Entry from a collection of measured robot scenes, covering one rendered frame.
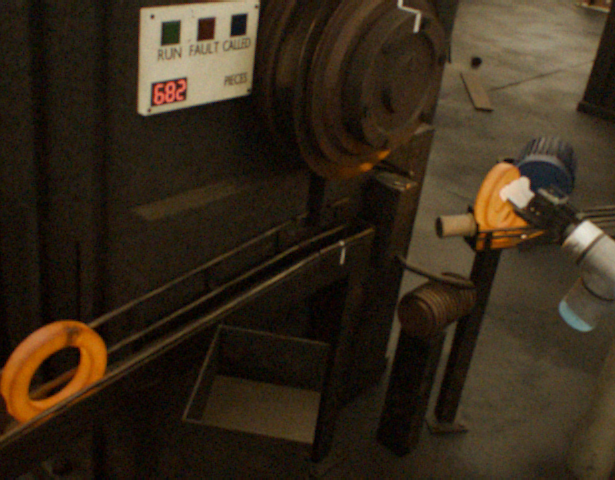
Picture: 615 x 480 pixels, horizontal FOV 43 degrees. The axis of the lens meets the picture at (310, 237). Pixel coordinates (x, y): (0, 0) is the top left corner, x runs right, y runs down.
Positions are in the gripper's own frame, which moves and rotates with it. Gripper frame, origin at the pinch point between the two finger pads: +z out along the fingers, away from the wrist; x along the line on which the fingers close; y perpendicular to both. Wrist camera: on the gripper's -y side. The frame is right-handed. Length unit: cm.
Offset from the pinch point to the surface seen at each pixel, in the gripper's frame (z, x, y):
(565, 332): -22, -96, -80
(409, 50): 20.4, 32.5, 28.6
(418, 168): 25.3, -10.4, -15.9
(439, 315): -6.6, 7.8, -34.2
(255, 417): -8, 79, -24
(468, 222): 4.6, -7.6, -17.2
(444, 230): 7.0, -1.5, -19.9
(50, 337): 18, 106, -14
